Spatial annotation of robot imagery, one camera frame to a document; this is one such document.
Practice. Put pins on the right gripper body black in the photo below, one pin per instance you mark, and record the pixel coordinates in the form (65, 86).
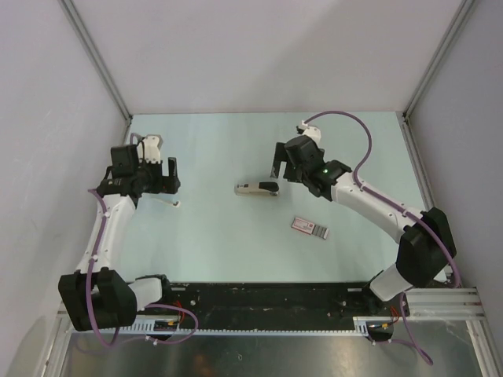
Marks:
(305, 173)

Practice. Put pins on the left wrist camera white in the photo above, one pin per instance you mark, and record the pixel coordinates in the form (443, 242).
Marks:
(149, 149)

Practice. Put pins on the beige black stapler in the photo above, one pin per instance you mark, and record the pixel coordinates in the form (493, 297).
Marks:
(263, 188)

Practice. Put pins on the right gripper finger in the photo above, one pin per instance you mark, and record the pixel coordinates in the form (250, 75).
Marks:
(280, 156)
(291, 173)

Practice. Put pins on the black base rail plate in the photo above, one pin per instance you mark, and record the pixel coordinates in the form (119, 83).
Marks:
(279, 306)

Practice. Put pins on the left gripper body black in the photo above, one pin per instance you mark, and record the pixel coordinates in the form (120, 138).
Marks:
(152, 177)

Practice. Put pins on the aluminium post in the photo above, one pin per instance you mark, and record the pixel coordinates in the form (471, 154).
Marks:
(447, 41)
(96, 59)

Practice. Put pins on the right rear aluminium post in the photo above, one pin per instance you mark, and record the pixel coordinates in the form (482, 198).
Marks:
(447, 41)

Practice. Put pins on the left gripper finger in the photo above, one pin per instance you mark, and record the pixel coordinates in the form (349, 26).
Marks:
(171, 184)
(172, 167)

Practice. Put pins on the left rear aluminium post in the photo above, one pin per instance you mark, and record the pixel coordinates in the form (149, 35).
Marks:
(96, 59)

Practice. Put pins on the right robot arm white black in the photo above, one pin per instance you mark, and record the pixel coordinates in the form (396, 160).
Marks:
(425, 242)

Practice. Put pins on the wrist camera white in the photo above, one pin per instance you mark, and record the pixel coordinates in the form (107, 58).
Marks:
(312, 132)
(149, 149)

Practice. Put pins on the aluminium frame rail front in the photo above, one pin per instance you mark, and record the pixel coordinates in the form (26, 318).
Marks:
(442, 304)

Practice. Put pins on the red white staple box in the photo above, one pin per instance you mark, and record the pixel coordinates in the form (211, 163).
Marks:
(310, 228)

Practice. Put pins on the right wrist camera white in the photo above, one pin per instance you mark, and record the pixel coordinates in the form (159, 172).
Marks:
(312, 132)

